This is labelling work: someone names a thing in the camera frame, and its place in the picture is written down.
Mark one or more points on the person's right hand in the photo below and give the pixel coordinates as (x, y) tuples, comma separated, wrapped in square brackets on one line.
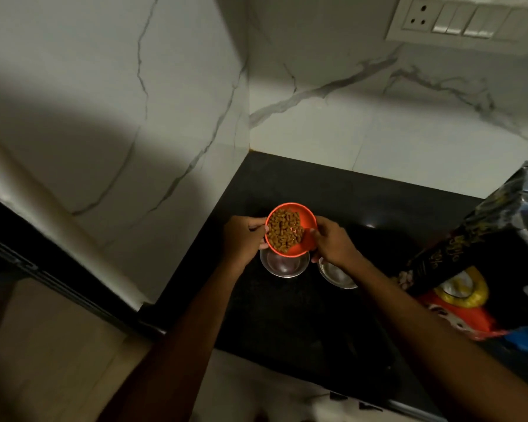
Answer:
[(334, 246)]

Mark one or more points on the person's left hand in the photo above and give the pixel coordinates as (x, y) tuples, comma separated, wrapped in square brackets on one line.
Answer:
[(242, 241)]

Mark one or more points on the steel bowl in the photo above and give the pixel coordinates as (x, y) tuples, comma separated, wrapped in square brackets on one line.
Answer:
[(286, 265), (336, 276)]

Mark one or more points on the orange plastic scoop cup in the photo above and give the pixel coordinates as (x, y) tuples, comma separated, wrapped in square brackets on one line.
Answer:
[(308, 221)]

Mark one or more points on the puppy food bag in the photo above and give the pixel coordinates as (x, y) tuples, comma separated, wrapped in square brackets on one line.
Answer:
[(488, 241)]

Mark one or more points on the person's right forearm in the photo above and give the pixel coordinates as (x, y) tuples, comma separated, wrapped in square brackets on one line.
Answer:
[(444, 347)]

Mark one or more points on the person's left forearm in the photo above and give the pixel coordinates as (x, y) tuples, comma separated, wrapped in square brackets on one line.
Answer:
[(180, 347)]

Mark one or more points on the white lower drawer unit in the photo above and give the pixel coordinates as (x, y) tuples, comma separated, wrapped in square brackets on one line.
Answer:
[(255, 391)]

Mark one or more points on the white wall switch board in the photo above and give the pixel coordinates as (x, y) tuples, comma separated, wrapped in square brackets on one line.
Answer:
[(466, 21)]

